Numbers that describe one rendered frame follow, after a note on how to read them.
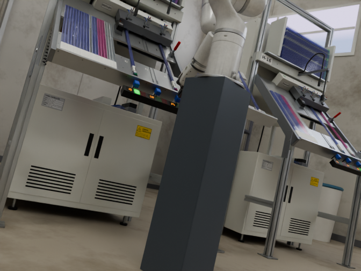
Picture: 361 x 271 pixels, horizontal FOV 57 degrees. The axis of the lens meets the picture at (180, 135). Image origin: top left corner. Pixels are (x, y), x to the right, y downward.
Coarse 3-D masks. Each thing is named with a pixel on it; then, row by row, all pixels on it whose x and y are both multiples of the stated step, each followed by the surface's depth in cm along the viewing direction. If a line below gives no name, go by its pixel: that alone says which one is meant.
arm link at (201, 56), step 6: (210, 36) 141; (204, 42) 143; (210, 42) 142; (198, 48) 147; (204, 48) 144; (210, 48) 143; (198, 54) 146; (204, 54) 144; (198, 60) 146; (204, 60) 146
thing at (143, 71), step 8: (120, 56) 164; (120, 64) 158; (128, 64) 162; (136, 64) 167; (128, 72) 156; (136, 72) 160; (144, 72) 164; (152, 72) 169; (160, 72) 174; (152, 80) 162; (160, 80) 167; (168, 80) 172; (176, 80) 177
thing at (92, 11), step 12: (72, 0) 185; (96, 12) 190; (120, 36) 183; (132, 36) 191; (132, 48) 189; (144, 48) 187; (156, 48) 196; (168, 48) 206; (156, 60) 195; (168, 60) 192
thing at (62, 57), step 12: (60, 48) 136; (60, 60) 139; (72, 60) 140; (84, 60) 141; (84, 72) 145; (96, 72) 146; (108, 72) 147; (120, 72) 148; (120, 84) 152; (132, 84) 154; (144, 84) 155; (156, 84) 156; (168, 96) 162
